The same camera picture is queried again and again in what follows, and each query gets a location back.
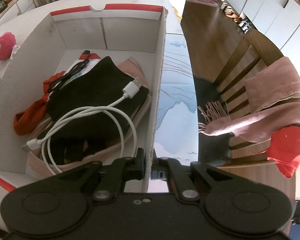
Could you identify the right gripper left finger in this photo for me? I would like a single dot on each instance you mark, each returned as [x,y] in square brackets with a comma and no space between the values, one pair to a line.
[118,173]

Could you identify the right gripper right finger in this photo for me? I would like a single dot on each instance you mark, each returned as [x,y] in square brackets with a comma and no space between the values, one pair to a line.
[176,177]

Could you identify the black cloth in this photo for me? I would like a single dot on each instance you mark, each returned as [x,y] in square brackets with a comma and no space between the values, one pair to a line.
[95,99]

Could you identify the pink fleece cloth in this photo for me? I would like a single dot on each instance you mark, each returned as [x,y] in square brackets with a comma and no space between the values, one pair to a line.
[95,134]

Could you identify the red and white cardboard box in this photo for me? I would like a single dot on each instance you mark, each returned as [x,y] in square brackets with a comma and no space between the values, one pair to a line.
[103,115]

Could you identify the red knotted cloth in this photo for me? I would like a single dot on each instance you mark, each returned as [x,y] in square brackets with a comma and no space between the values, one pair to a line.
[25,122]

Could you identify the cartoon print face mask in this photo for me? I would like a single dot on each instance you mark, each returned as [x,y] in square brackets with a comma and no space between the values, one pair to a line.
[81,67]

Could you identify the red garment on chair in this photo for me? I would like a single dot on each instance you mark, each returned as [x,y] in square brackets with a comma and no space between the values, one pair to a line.
[284,150]

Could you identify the pink fringed scarf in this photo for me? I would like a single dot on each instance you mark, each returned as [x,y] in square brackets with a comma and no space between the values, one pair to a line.
[274,100]

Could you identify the barcode hang tag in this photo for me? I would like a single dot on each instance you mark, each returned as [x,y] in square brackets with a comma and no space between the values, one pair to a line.
[14,51]

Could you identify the pink fluffy plush toy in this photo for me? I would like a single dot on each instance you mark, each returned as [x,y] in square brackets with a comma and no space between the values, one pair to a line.
[7,42]

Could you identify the white side cabinet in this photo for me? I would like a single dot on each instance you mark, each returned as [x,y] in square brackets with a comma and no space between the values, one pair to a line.
[16,8]

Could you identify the white cabinet wall unit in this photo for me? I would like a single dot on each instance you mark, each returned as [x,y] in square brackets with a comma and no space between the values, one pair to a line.
[277,19]

